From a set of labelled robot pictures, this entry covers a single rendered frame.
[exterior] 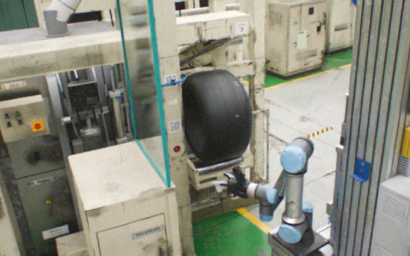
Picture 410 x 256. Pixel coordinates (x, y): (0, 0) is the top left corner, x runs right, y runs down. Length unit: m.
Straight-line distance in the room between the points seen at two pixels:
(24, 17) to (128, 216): 9.94
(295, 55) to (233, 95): 4.78
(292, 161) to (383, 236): 0.54
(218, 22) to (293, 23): 4.34
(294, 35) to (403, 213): 5.42
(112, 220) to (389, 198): 1.21
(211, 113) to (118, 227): 0.93
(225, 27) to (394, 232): 1.61
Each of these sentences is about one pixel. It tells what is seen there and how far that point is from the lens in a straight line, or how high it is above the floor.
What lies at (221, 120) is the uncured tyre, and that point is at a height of 1.28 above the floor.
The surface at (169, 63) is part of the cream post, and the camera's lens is 2.46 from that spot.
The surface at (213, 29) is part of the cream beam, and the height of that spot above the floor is 1.72.
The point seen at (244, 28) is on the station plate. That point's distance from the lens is 2.92.
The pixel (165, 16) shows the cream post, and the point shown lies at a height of 1.88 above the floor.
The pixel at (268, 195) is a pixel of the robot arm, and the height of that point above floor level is 1.06.
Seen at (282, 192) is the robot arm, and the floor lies 1.01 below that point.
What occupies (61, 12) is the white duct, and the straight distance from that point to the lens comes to 2.57.
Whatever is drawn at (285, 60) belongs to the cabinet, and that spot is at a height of 0.36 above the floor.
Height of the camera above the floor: 2.27
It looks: 24 degrees down
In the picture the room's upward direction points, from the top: 3 degrees counter-clockwise
